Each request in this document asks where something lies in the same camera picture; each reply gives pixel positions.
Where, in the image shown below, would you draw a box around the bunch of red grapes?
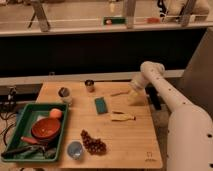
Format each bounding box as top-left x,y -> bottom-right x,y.
81,130 -> 106,155

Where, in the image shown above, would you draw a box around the small metal cup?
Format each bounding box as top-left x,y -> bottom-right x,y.
85,80 -> 95,92

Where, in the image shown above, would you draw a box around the green box with red button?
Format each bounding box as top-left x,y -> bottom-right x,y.
103,17 -> 126,25

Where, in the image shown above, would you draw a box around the red bowl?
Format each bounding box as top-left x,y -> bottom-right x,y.
31,118 -> 61,139

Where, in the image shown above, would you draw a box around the black cables at left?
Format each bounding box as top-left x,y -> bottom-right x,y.
0,85 -> 18,148

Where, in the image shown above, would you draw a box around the orange fruit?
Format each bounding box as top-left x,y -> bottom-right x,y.
49,108 -> 62,119

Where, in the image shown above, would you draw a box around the green plastic tray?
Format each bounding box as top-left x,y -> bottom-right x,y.
1,103 -> 69,163

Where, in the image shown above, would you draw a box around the grey metal post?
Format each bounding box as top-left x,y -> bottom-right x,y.
31,0 -> 50,32

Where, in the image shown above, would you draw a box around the dark utensils in tray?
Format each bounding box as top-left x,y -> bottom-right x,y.
1,144 -> 56,158

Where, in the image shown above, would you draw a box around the green sponge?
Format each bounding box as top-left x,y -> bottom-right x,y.
94,97 -> 108,114

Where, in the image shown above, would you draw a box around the orange carrot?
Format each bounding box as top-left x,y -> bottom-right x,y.
21,136 -> 42,145

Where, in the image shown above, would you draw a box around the blue cup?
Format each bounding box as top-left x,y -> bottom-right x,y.
67,141 -> 83,160

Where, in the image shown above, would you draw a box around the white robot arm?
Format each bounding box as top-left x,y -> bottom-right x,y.
130,61 -> 213,171

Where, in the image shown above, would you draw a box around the yellow banana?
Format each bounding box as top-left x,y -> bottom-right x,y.
110,111 -> 136,121

